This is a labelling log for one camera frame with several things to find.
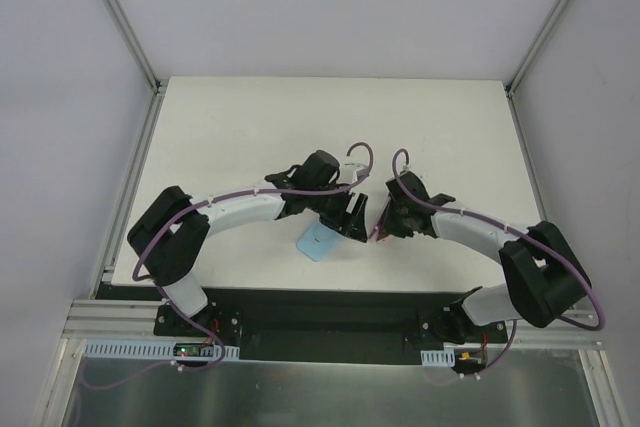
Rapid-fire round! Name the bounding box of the aluminium frame post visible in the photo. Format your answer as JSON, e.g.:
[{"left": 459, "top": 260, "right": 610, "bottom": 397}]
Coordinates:
[
  {"left": 505, "top": 0, "right": 573, "bottom": 99},
  {"left": 74, "top": 0, "right": 169, "bottom": 96}
]

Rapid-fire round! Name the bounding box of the left aluminium frame post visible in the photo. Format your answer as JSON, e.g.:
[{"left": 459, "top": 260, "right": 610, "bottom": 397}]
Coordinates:
[{"left": 74, "top": 0, "right": 169, "bottom": 96}]

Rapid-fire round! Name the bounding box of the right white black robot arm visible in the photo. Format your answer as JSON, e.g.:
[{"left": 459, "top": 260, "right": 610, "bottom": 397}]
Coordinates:
[{"left": 378, "top": 171, "right": 591, "bottom": 344}]

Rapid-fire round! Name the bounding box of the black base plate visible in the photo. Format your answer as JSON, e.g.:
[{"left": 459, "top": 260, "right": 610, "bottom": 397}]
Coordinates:
[{"left": 94, "top": 282, "right": 519, "bottom": 363}]

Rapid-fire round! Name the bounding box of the light blue phone case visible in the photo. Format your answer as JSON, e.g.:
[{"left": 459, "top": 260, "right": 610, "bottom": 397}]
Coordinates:
[{"left": 296, "top": 220, "right": 343, "bottom": 262}]

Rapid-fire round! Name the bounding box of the left white cable duct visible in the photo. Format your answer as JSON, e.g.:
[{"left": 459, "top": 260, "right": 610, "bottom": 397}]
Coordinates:
[{"left": 84, "top": 339, "right": 240, "bottom": 362}]

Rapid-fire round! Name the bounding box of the black smartphone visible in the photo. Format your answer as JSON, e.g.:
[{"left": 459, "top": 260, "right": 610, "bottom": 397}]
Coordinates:
[{"left": 370, "top": 196, "right": 394, "bottom": 242}]

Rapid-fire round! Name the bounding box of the pink phone case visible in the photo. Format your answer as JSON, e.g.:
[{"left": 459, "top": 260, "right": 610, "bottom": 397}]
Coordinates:
[{"left": 369, "top": 196, "right": 401, "bottom": 243}]

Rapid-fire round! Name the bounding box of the right aluminium frame post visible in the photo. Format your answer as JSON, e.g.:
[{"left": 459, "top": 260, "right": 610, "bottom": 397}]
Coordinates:
[{"left": 505, "top": 0, "right": 573, "bottom": 99}]

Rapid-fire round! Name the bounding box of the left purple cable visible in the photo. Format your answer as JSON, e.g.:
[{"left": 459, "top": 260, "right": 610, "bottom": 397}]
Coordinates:
[{"left": 79, "top": 141, "right": 376, "bottom": 391}]

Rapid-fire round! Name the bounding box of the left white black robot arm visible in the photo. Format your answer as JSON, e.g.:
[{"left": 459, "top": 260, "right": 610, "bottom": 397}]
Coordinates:
[{"left": 127, "top": 150, "right": 374, "bottom": 340}]

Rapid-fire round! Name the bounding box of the white cable duct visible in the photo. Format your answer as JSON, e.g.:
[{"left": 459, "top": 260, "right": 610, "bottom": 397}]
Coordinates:
[
  {"left": 84, "top": 339, "right": 240, "bottom": 362},
  {"left": 420, "top": 348, "right": 456, "bottom": 368}
]

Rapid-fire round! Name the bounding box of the metal front sheet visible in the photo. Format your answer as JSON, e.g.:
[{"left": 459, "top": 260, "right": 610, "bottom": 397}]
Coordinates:
[{"left": 34, "top": 339, "right": 628, "bottom": 426}]

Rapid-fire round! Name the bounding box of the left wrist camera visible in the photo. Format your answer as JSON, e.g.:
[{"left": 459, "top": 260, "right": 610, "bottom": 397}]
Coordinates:
[{"left": 339, "top": 162, "right": 371, "bottom": 188}]

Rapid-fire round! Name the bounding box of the right white cable duct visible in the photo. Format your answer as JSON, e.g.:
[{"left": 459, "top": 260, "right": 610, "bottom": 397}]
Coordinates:
[{"left": 420, "top": 348, "right": 456, "bottom": 368}]

